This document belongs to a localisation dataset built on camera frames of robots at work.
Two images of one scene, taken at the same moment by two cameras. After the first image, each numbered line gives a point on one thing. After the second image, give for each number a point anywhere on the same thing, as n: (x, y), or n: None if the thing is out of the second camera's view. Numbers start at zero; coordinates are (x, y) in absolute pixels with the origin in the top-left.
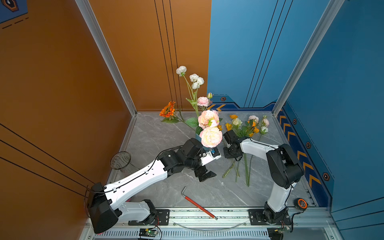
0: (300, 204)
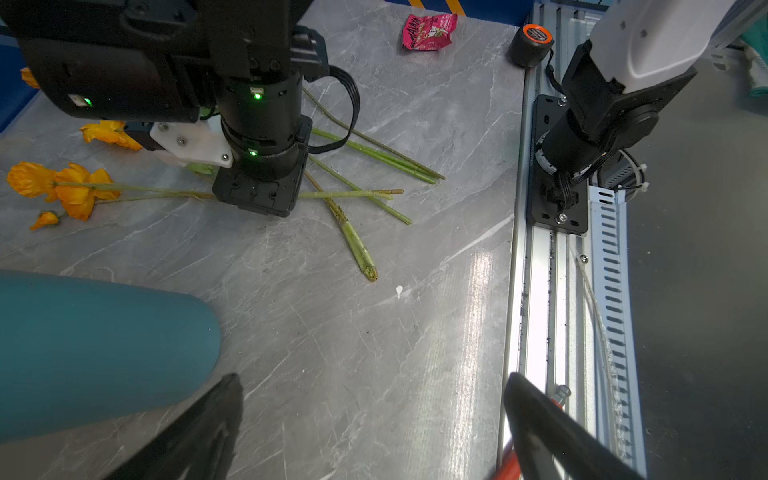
0: (530, 46)
